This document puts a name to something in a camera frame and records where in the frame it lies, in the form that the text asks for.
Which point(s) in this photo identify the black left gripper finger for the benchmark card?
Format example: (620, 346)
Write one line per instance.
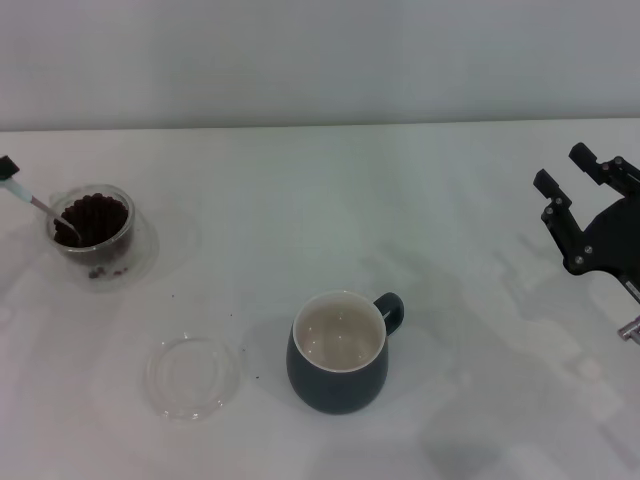
(7, 169)

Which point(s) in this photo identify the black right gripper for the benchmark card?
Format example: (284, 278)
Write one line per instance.
(617, 240)

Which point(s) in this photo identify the dark green ceramic mug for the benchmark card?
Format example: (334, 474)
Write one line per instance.
(335, 395)

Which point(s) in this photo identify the dark coffee beans pile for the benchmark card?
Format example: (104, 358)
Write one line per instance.
(100, 220)

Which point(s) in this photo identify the loose coffee beans cluster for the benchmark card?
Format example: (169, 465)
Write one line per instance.
(95, 273)

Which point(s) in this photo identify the clear glass cup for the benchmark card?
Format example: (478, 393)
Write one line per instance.
(127, 240)

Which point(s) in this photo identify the clear glass saucer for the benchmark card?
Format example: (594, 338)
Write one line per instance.
(146, 255)

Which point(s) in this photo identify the clear round glass lid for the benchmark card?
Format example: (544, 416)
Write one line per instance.
(175, 400)

